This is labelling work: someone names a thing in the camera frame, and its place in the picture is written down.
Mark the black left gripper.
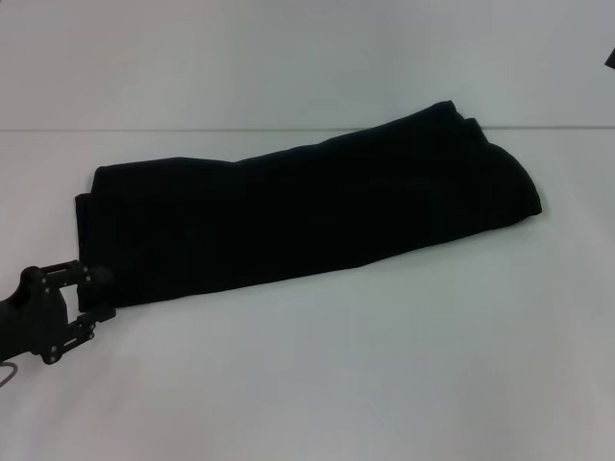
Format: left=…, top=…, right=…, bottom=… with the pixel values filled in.
left=0, top=258, right=117, bottom=367

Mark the black shirt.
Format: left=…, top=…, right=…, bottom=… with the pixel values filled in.
left=73, top=99, right=544, bottom=314

